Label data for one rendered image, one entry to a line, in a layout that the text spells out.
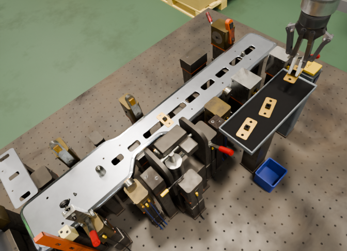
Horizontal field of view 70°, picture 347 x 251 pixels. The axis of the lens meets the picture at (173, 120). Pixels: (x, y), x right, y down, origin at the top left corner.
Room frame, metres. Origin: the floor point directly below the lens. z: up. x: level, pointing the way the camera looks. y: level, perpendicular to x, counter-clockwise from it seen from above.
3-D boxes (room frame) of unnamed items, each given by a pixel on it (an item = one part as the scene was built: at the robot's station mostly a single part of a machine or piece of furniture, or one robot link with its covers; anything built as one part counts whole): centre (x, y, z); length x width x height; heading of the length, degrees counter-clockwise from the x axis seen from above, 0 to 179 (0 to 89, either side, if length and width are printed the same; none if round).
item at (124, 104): (0.77, 0.19, 0.87); 0.12 x 0.07 x 0.35; 31
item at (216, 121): (0.50, -0.16, 0.90); 0.05 x 0.05 x 0.40; 31
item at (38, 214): (0.65, 0.02, 1.00); 1.38 x 0.22 x 0.02; 121
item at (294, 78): (0.54, -0.44, 1.22); 0.08 x 0.04 x 0.01; 131
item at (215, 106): (0.57, -0.19, 0.89); 0.12 x 0.08 x 0.38; 31
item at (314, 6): (0.54, -0.44, 1.49); 0.09 x 0.09 x 0.06
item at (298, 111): (0.60, -0.56, 0.92); 0.08 x 0.08 x 0.44; 31
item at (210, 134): (0.47, -0.11, 0.89); 0.12 x 0.07 x 0.38; 31
